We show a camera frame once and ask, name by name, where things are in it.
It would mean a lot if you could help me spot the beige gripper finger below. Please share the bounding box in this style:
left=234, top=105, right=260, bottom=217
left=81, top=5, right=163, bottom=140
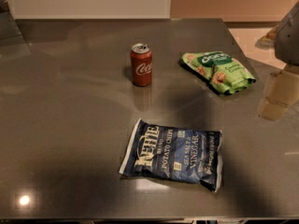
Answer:
left=259, top=64, right=299, bottom=120

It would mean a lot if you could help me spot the red coke can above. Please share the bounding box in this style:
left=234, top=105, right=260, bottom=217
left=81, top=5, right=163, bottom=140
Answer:
left=130, top=43, right=152, bottom=87

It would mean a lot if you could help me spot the green snack bag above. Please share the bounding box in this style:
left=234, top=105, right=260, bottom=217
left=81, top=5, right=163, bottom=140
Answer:
left=182, top=51, right=256, bottom=94

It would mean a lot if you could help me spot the blue Kettle chips bag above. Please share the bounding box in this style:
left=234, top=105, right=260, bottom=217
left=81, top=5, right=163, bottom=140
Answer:
left=119, top=119, right=222, bottom=192

